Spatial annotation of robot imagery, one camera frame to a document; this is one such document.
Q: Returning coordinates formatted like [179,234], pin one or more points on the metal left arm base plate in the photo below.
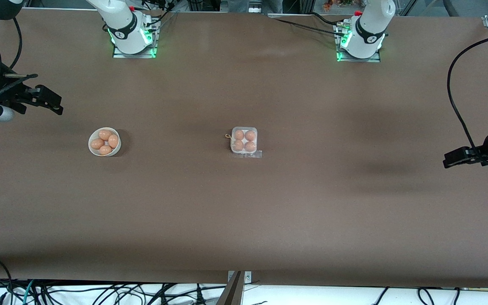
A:
[358,59]

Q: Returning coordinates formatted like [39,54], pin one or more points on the silver table edge bracket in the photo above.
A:
[248,277]

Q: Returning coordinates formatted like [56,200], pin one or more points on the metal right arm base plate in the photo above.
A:
[134,55]

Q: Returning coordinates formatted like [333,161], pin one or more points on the dark metal bar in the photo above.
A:
[232,292]

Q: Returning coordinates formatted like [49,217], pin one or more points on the white round bowl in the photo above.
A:
[92,151]

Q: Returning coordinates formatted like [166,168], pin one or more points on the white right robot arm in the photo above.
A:
[125,25]

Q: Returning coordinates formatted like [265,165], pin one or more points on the clear tape strip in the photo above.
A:
[259,154]

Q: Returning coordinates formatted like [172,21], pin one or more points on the clear plastic egg box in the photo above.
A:
[244,128]

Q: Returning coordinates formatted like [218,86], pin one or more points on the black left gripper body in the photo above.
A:
[478,154]

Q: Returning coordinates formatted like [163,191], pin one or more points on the orange background object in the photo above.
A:
[328,5]

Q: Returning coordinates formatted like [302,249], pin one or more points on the brown egg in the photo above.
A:
[250,146]
[250,135]
[105,150]
[238,145]
[239,134]
[105,134]
[97,143]
[113,140]

